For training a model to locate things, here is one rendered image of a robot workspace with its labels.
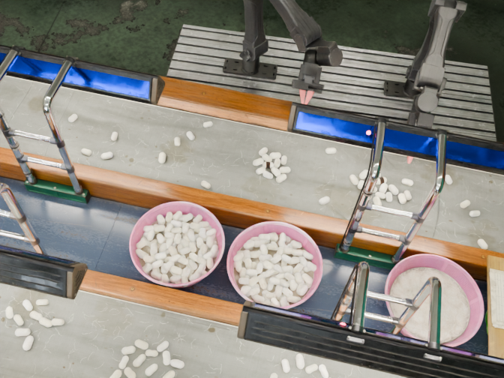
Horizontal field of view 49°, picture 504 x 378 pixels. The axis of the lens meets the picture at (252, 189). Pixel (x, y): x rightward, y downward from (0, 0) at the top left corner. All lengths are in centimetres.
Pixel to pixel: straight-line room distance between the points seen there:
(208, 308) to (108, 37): 212
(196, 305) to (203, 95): 74
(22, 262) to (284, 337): 56
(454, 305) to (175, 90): 110
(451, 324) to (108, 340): 91
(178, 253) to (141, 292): 17
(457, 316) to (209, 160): 85
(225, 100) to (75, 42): 158
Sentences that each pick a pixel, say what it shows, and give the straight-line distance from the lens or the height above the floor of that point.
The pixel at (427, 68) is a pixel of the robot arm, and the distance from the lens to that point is 176.
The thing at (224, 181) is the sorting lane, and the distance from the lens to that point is 172.
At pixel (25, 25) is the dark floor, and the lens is 350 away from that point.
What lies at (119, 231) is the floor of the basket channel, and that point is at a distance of 173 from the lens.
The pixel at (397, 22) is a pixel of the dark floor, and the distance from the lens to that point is 354.
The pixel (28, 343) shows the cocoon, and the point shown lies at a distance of 156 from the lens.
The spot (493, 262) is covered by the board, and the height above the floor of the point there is 78.
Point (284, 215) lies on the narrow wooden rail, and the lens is 164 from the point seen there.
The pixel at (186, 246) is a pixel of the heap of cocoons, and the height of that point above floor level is 74.
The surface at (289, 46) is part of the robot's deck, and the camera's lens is 224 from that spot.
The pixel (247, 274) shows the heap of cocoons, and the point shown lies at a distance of 157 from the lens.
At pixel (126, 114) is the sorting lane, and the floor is 74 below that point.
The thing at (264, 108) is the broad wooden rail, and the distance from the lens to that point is 188.
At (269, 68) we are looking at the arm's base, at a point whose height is 68.
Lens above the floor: 217
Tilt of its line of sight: 57 degrees down
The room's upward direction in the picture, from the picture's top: 5 degrees clockwise
